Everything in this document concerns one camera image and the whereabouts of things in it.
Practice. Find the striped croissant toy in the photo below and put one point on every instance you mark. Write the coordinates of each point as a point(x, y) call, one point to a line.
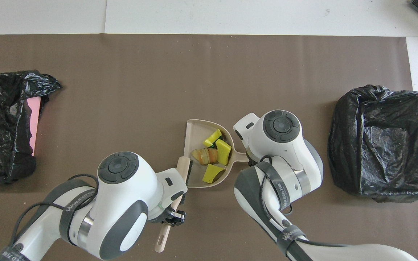
point(204, 156)

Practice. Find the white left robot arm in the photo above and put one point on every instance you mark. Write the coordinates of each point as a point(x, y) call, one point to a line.
point(122, 203)

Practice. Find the beige hand brush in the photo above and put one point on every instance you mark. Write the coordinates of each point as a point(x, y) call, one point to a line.
point(183, 168)

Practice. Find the black bag lined bin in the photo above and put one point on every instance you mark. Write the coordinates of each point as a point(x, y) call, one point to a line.
point(376, 145)

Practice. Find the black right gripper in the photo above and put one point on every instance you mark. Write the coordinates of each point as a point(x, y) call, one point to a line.
point(255, 162)

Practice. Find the beige plastic dustpan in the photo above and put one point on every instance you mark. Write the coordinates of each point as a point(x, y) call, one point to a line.
point(198, 128)

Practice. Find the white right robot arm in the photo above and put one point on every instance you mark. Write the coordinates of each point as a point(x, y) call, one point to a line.
point(285, 152)

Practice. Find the brown table mat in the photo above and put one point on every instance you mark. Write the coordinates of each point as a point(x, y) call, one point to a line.
point(230, 72)

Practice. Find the notched yellow sponge piece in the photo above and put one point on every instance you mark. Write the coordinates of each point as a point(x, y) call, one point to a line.
point(223, 152)

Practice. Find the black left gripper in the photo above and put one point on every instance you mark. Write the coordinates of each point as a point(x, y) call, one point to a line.
point(163, 219)

